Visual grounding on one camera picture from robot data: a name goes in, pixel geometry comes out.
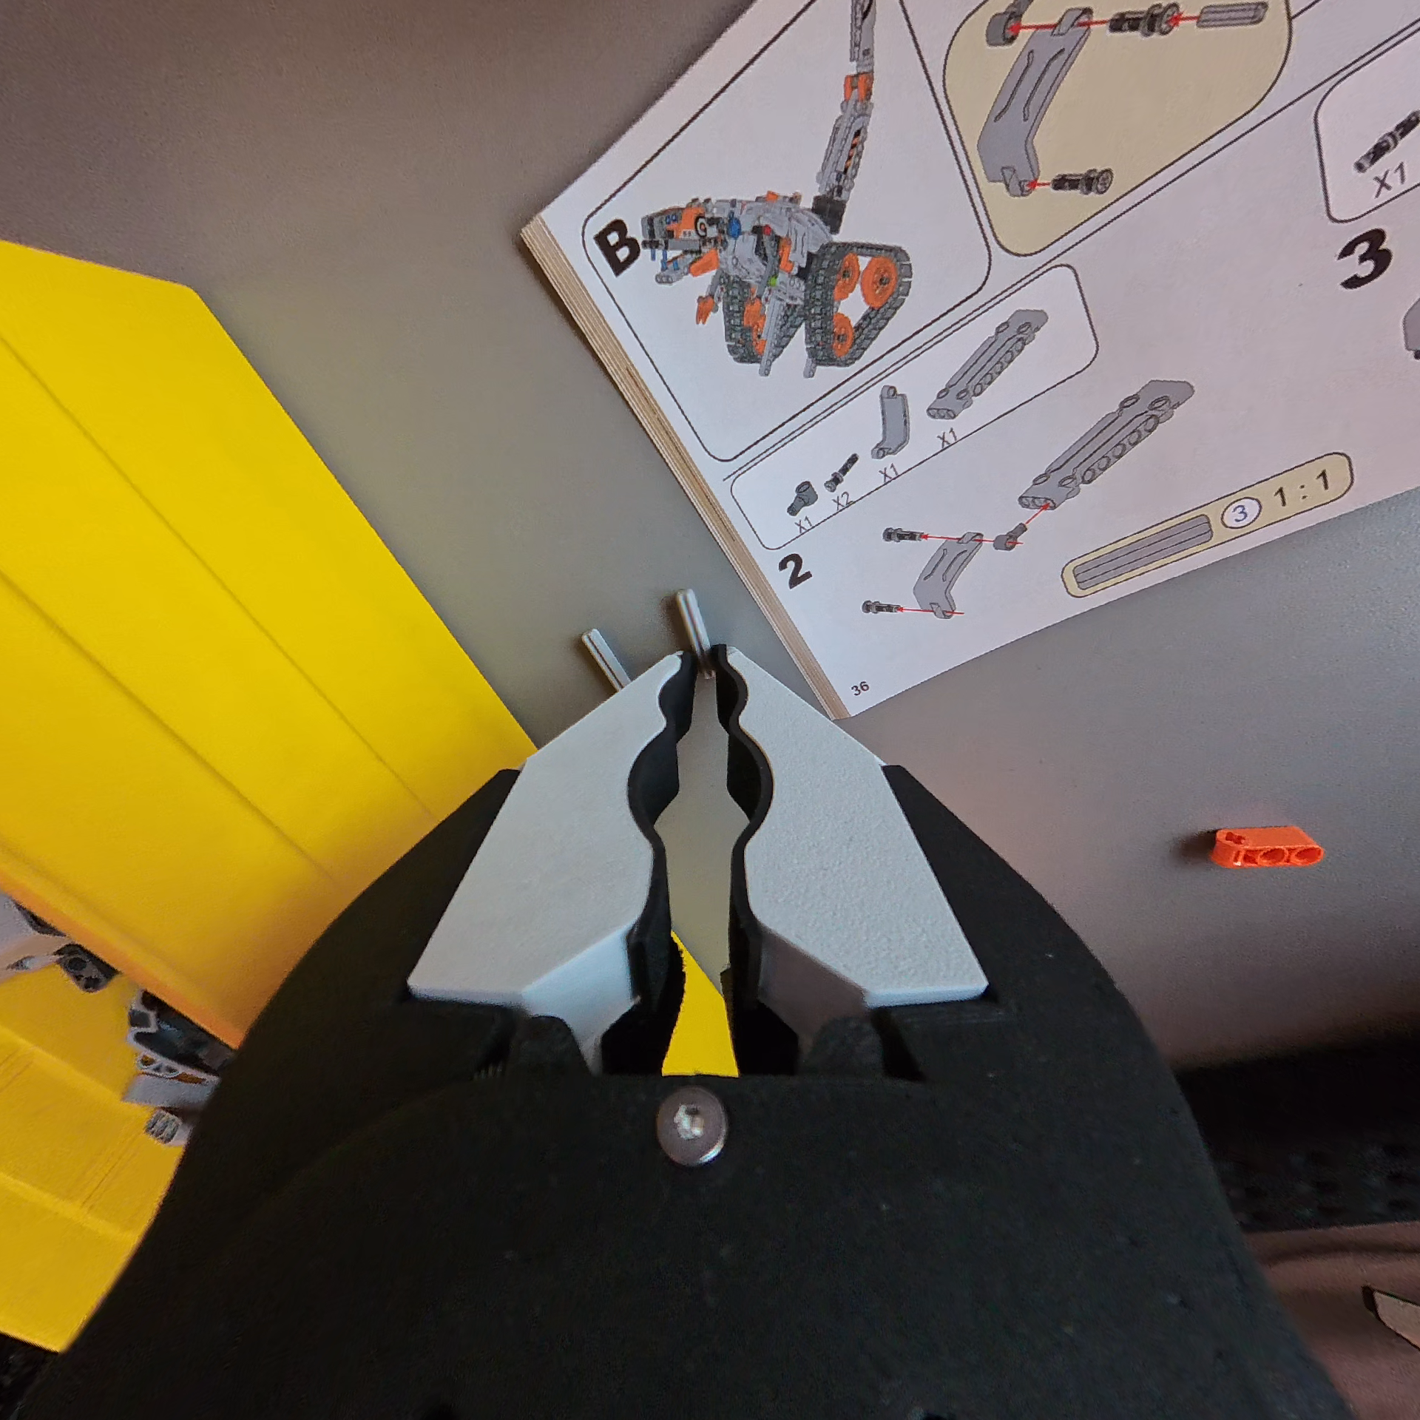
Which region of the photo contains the small orange toy beam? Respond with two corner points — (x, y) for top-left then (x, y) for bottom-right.
(1209, 827), (1328, 869)

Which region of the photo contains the building instruction booklet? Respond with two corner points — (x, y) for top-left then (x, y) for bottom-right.
(520, 0), (1420, 722)

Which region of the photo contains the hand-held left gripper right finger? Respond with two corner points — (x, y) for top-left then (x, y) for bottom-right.
(709, 645), (991, 1047)

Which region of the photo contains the pile of toy building parts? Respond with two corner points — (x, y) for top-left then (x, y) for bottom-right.
(0, 893), (236, 1145)

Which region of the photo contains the black studded foam mat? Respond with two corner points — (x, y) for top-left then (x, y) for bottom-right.
(1177, 1044), (1420, 1233)

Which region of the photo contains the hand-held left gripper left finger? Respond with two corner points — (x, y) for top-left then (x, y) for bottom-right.
(406, 653), (699, 1047)

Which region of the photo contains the yellow plastic bin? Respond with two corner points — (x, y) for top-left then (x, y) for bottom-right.
(0, 239), (739, 1356)

